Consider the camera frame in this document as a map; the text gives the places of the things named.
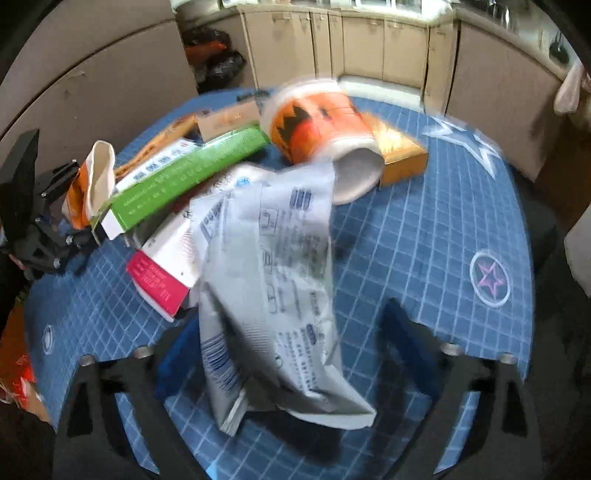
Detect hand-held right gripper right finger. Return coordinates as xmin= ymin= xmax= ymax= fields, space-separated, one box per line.
xmin=384 ymin=298 xmax=544 ymax=480

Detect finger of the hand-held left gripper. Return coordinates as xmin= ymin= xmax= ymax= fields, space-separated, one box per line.
xmin=18 ymin=220 xmax=95 ymax=280
xmin=33 ymin=158 xmax=80 ymax=206

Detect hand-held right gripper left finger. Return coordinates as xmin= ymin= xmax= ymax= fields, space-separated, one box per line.
xmin=53 ymin=318 xmax=205 ymax=480

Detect orange white paper cup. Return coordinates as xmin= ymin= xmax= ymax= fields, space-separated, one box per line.
xmin=62 ymin=140 xmax=117 ymax=230

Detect white wet wipe packet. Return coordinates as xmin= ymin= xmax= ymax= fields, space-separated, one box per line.
xmin=190 ymin=161 xmax=376 ymax=435

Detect white plastic bucket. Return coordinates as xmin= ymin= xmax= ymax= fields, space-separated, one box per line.
xmin=564 ymin=220 xmax=591 ymax=297

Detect orange printed paper cup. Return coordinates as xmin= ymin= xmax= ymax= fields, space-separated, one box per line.
xmin=260 ymin=78 xmax=385 ymax=206

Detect red white cardboard box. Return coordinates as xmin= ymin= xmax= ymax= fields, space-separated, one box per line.
xmin=126 ymin=210 xmax=205 ymax=324

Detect blue grid tablecloth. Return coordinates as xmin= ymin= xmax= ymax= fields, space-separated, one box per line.
xmin=23 ymin=87 xmax=537 ymax=480

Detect white blue cardboard box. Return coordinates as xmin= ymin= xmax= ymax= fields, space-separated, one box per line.
xmin=115 ymin=137 xmax=205 ymax=186

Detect flat orange cardboard box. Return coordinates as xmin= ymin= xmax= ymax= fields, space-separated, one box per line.
xmin=113 ymin=113 xmax=200 ymax=178

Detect orange printed wrapper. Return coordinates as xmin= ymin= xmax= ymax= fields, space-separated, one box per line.
xmin=0 ymin=300 xmax=52 ymax=423

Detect long green cardboard box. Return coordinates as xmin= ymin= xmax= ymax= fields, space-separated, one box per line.
xmin=90 ymin=124 xmax=273 ymax=241

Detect small snack wrappers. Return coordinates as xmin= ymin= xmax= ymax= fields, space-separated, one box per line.
xmin=196 ymin=99 xmax=262 ymax=140

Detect golden cardboard box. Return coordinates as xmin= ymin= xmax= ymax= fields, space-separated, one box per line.
xmin=358 ymin=112 xmax=430 ymax=188

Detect black plastic bag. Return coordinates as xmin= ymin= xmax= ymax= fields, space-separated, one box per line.
xmin=184 ymin=27 xmax=247 ymax=95

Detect orange plastic bag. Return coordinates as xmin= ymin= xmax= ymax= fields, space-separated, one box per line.
xmin=185 ymin=39 xmax=232 ymax=60

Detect beige kitchen cabinets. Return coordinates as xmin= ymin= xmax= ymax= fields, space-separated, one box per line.
xmin=0 ymin=0 xmax=578 ymax=183

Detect beige hanging cloth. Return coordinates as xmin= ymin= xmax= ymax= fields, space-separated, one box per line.
xmin=553 ymin=60 xmax=588 ymax=117

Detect black pan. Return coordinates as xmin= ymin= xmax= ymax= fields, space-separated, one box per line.
xmin=549 ymin=33 xmax=572 ymax=66

